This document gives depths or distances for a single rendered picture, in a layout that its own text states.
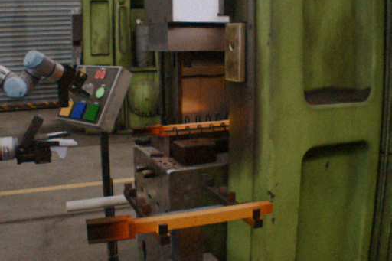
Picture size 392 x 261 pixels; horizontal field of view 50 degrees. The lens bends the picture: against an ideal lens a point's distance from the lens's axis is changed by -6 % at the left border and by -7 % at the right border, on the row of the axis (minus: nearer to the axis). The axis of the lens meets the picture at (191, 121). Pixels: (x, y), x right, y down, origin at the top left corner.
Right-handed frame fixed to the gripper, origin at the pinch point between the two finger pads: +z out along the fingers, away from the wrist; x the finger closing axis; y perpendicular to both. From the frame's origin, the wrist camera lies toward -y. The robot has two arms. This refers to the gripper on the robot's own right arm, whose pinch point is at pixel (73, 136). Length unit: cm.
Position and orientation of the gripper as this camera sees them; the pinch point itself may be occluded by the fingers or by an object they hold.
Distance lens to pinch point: 150.2
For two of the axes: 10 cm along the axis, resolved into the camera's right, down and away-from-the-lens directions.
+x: 4.0, 1.6, -9.0
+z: 9.2, -0.8, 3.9
